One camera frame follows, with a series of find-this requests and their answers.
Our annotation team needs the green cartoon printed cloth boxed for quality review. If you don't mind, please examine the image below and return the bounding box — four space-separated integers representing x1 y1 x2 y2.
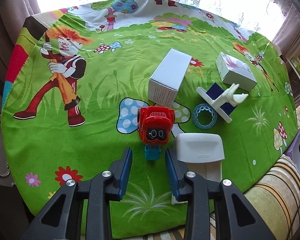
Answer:
1 0 298 235

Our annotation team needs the green tissue box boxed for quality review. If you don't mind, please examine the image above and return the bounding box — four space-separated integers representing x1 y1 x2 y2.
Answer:
290 56 300 72

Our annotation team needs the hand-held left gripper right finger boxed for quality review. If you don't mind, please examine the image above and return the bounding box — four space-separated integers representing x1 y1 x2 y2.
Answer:
164 149 277 240

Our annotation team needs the purple cardboard storage box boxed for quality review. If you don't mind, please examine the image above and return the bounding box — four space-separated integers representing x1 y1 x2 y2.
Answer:
285 127 300 178

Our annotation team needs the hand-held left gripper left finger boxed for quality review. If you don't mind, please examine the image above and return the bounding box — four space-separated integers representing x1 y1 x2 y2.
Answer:
21 147 133 240

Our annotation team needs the silver box with pink print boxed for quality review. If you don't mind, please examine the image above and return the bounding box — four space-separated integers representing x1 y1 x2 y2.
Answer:
215 52 257 91

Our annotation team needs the tall white box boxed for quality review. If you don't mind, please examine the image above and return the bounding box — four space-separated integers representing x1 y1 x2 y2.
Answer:
148 49 192 108

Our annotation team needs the brown patterned drape curtain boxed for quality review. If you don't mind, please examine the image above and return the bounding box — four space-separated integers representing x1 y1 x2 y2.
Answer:
257 0 300 55

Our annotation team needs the brown plain drape curtain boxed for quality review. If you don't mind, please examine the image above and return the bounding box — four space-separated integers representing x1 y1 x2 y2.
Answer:
0 0 43 85

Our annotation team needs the white plastic holder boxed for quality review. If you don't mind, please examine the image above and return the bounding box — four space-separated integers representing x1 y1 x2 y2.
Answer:
170 132 226 205

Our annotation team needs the white and blue plastic stand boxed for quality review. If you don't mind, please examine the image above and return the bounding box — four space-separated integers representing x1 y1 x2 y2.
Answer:
196 82 249 123

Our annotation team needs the blue lattice ring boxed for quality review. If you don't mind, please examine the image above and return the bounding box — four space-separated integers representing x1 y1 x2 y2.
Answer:
192 103 217 130

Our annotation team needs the striped beige cushion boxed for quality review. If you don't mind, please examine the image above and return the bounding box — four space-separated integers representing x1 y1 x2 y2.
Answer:
140 155 300 240

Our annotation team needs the red toy robot car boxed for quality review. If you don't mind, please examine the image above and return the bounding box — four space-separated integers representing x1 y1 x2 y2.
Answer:
137 106 176 161

